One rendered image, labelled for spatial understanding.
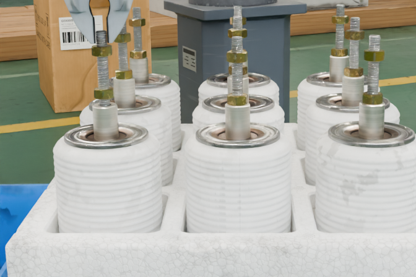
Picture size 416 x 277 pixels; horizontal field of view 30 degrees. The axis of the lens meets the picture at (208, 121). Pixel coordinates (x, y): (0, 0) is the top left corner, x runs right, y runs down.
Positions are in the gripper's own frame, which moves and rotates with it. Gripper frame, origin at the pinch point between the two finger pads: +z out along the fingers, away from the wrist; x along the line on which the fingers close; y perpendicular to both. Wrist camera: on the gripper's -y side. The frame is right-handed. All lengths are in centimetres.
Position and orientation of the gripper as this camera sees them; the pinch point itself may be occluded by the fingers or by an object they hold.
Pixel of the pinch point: (100, 26)
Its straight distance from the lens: 69.1
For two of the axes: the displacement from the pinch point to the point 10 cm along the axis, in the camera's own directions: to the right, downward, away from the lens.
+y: 1.3, 2.5, -9.6
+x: 9.9, -0.5, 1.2
